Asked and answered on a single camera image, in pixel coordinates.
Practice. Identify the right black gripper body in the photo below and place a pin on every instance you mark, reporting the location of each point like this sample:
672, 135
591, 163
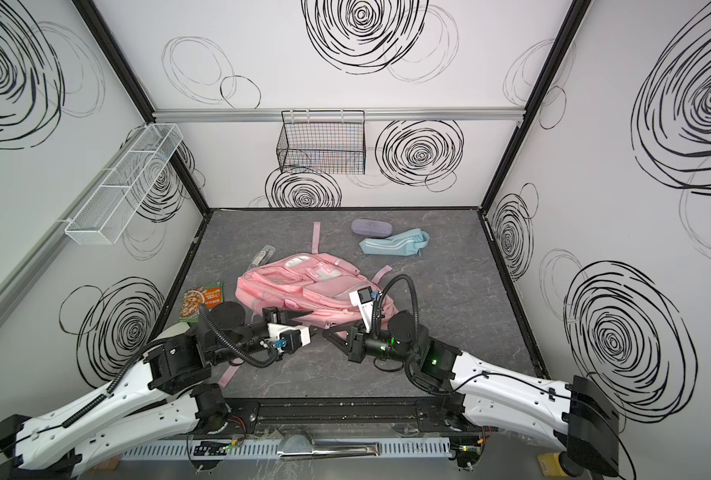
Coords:
355, 345

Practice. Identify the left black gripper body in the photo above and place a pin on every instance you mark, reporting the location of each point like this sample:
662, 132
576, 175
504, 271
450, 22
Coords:
273, 316

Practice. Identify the aluminium wall rail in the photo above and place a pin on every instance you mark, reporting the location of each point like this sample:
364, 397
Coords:
215, 115

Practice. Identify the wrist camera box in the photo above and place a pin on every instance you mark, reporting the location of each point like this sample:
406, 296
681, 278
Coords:
364, 300
289, 339

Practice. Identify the white wire shelf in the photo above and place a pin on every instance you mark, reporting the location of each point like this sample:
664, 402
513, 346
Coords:
140, 183

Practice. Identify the white slotted cable duct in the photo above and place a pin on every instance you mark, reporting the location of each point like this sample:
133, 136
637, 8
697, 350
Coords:
295, 447

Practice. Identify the black corner frame post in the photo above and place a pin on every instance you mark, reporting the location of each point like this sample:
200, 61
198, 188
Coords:
554, 61
101, 32

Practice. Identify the pink student backpack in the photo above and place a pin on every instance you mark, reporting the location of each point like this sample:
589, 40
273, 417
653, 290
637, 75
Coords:
307, 281

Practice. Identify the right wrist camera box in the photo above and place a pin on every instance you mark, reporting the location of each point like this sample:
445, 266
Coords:
364, 300

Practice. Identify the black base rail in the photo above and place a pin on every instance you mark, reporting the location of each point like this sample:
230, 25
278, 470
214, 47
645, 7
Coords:
426, 414

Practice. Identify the black corner frame post left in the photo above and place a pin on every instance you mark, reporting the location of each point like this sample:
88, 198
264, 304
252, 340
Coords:
101, 32

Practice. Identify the purple glasses case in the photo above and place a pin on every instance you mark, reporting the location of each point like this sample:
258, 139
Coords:
371, 228

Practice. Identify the yellow black button box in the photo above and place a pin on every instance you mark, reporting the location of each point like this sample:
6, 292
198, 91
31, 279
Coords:
550, 464

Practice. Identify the green snack packet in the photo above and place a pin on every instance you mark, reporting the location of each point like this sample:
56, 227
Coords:
209, 295

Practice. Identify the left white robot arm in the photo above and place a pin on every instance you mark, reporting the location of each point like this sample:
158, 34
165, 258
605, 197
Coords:
164, 389

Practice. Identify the clear plastic pencil case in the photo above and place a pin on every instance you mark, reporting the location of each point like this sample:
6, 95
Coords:
263, 257

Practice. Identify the light blue pouch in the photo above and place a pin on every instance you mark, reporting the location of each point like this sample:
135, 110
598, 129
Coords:
405, 244

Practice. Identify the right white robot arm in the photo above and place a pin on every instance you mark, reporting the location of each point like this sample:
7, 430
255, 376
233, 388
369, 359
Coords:
572, 416

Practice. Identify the black wire basket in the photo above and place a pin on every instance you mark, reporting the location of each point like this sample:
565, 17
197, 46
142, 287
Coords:
334, 147

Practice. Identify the black corner frame post right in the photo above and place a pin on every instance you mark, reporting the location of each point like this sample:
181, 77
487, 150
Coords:
554, 61

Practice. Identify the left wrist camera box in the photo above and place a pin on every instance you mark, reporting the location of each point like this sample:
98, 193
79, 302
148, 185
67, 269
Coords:
289, 339

